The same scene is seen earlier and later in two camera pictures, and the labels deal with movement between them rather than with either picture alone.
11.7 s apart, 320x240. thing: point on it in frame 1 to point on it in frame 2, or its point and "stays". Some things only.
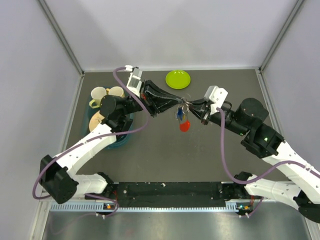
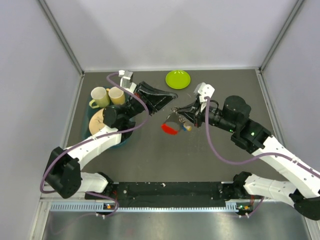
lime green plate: [177, 79] stays
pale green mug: [97, 93] stays
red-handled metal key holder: [185, 124] to [172, 127]
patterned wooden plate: [95, 120] stays
